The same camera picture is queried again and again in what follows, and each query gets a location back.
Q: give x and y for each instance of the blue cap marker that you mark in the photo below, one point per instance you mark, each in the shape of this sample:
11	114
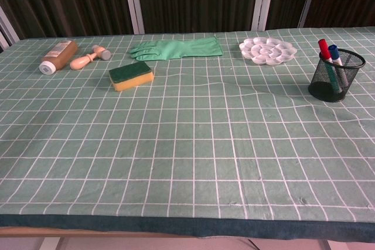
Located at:
334	52

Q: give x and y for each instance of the red cap marker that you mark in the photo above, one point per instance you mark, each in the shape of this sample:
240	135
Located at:
323	48

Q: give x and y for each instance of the black mesh pen cup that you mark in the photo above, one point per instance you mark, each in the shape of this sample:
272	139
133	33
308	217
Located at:
353	65

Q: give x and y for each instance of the green white-grid tablecloth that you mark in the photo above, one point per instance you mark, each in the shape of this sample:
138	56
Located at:
187	144

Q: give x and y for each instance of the green rubber glove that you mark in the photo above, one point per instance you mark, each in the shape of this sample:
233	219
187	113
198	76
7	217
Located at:
181	48

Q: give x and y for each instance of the yellow sponge green scourer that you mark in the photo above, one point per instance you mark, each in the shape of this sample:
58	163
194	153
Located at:
132	75

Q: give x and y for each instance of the white flower paint palette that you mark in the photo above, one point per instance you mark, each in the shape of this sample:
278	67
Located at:
266	51

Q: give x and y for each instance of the wooden stamp grey head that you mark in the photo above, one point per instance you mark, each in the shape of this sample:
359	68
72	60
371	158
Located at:
85	59

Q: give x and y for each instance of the brown bottle white cap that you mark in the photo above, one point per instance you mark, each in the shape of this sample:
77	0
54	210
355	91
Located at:
60	55

